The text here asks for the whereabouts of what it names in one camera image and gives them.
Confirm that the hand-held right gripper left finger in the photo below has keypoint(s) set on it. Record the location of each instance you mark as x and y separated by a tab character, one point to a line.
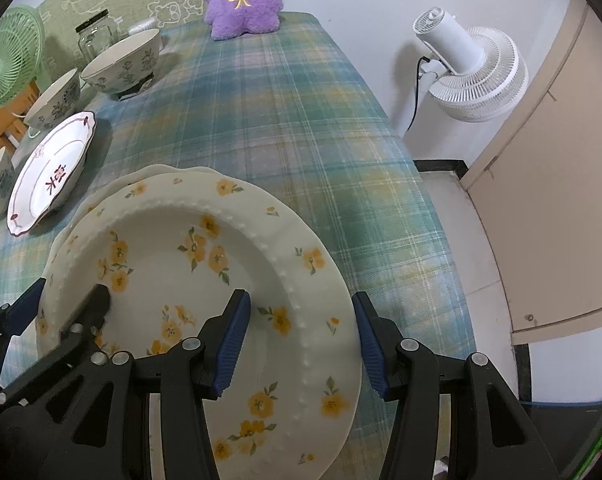
231	345

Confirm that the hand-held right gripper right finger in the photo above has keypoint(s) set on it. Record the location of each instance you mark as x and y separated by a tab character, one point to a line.
371	350

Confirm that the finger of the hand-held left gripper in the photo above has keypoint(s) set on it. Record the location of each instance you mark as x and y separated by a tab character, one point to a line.
93	305
28	305

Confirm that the yellow floral plate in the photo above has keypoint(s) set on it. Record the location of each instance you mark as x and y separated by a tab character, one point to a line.
111	187
156	260

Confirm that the white plate with red character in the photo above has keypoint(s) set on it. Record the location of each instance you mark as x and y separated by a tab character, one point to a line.
51	160

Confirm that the large floral bowl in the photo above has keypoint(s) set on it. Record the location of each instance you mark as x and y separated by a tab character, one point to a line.
126	72

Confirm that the plaid tablecloth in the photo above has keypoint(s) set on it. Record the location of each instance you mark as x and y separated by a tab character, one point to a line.
281	135

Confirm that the green desk fan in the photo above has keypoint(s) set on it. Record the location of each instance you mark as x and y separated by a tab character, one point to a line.
6	60

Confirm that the beige door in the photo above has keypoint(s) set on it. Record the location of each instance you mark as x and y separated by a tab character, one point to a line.
556	185

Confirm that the glass jar with black lid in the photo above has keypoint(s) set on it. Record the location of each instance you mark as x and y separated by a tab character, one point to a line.
93	40

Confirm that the cotton swab container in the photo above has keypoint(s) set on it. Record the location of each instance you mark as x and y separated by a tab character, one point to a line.
143	25

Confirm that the white standing fan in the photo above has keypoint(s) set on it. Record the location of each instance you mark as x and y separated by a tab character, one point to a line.
461	45

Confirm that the purple plush toy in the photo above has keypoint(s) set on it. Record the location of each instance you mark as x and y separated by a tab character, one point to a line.
241	10

